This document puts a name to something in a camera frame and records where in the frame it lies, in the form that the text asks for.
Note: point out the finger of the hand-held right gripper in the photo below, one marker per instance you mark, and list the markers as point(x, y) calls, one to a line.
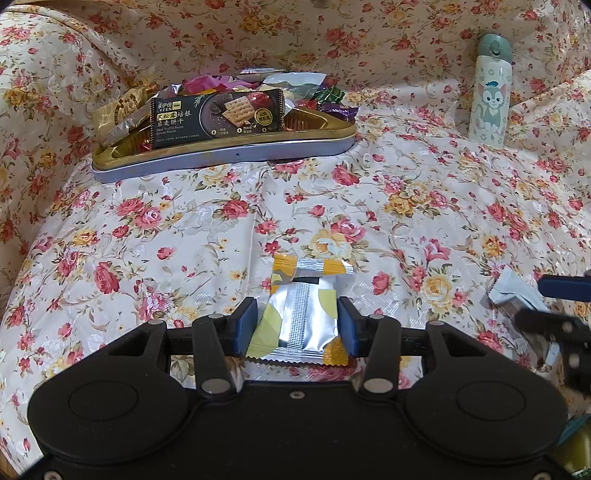
point(563, 287)
point(545, 323)

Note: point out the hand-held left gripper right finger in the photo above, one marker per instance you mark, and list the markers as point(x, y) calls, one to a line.
point(349, 327)

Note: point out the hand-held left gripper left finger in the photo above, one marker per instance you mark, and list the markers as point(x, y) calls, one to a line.
point(244, 325)

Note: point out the grey white snack packet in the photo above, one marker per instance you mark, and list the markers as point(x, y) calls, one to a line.
point(508, 290)

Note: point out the silver yellow snack packet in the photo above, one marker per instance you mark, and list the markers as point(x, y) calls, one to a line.
point(300, 318)

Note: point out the floral sofa cover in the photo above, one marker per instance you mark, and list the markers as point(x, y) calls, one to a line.
point(184, 221)

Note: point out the lavender tin with gold insert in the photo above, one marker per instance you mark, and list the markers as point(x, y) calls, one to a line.
point(207, 159)

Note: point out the white cat print bottle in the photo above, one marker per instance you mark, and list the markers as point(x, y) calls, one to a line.
point(487, 106)

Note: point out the black cracker packet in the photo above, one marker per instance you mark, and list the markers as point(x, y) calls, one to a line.
point(184, 124)

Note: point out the pile of assorted wrapped candies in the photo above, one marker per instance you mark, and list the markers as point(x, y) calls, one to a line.
point(332, 99)

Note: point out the gold patterned snack packet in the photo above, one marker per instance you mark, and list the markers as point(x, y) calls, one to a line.
point(115, 110)

